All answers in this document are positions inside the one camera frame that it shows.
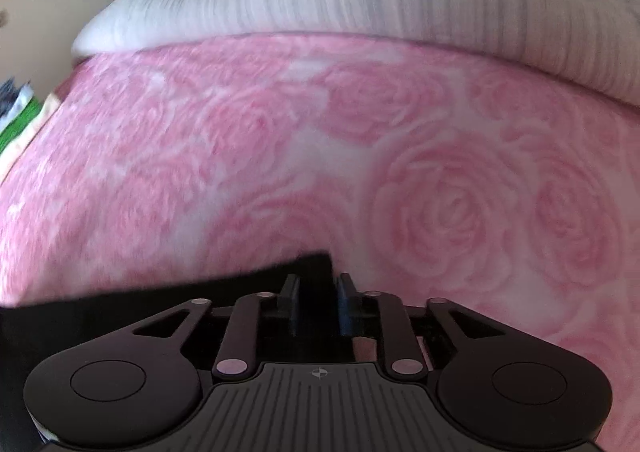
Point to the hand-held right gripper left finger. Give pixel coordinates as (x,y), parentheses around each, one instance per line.
(294,312)

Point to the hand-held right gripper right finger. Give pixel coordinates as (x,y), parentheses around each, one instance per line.
(343,312)

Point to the black garment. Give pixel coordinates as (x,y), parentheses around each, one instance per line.
(100,317)

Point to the pink rose blanket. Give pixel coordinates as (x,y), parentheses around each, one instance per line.
(400,157)

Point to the green and blue items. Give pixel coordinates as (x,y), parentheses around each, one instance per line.
(20,122)

